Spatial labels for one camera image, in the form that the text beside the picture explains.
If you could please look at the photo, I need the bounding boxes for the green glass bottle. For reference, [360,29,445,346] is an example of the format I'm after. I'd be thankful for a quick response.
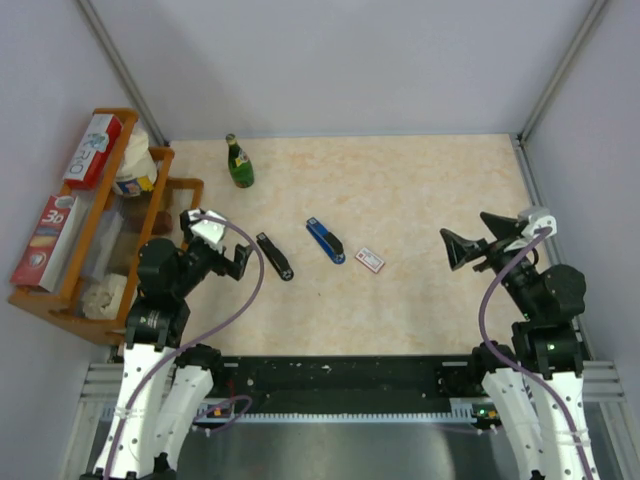
[225,134,254,188]

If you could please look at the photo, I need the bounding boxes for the white cloth roll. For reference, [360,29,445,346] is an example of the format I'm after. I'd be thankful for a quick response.
[81,274,127,320]

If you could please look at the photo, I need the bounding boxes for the red white box upper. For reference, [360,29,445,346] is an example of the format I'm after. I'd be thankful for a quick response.
[63,114,122,190]

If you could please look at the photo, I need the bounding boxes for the white paper bag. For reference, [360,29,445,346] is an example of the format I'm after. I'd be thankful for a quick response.
[112,124,157,197]

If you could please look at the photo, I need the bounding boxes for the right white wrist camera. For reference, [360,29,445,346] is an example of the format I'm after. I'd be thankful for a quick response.
[517,206,557,237]

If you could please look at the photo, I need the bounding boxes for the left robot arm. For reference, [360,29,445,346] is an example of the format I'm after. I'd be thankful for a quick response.
[84,208,252,479]

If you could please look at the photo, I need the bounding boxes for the red staple box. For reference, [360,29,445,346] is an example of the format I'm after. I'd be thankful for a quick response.
[355,247,385,274]

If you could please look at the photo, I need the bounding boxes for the wooden shelf rack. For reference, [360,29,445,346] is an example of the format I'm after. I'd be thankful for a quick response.
[7,106,205,347]

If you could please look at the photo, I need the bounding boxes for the blue stapler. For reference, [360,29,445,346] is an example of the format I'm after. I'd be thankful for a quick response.
[306,217,346,265]

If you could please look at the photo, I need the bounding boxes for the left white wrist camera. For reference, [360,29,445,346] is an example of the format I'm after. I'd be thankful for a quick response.
[191,209,226,252]

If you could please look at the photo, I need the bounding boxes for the red white box lower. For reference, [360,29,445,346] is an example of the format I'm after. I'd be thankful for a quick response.
[10,195,85,292]

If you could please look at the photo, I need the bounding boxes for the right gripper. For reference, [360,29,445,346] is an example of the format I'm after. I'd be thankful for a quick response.
[441,211,540,318]

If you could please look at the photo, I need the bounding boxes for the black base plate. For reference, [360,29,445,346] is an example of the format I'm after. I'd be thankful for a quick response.
[205,355,485,415]

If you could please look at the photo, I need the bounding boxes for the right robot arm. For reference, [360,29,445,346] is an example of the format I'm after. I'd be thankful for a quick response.
[439,207,600,479]

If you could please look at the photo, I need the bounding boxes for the black stapler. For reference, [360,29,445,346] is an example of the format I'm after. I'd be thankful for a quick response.
[256,232,294,281]

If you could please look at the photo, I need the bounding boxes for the red white box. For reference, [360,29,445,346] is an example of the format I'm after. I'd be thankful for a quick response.
[63,114,122,190]
[10,195,85,292]

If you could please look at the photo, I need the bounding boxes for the brown block on shelf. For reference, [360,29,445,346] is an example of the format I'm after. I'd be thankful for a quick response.
[151,210,173,236]

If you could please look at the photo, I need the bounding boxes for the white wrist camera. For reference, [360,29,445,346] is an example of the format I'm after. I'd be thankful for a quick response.
[191,209,226,252]
[517,206,557,237]

